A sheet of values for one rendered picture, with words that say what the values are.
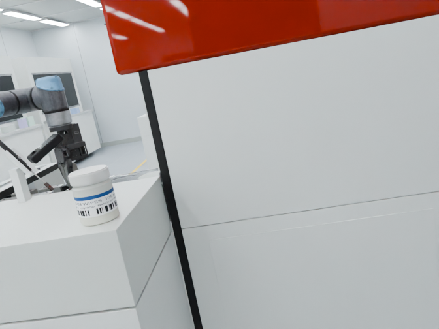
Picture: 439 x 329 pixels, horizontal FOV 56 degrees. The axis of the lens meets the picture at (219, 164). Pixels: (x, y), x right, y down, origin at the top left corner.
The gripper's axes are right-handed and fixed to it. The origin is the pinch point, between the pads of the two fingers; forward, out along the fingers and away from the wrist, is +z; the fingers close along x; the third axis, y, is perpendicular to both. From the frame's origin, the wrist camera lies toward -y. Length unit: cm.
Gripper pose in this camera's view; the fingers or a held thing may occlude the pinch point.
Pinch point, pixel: (70, 187)
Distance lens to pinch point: 142.9
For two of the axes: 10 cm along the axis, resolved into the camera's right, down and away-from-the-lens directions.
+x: -6.5, -0.5, 7.6
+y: 7.4, -2.8, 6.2
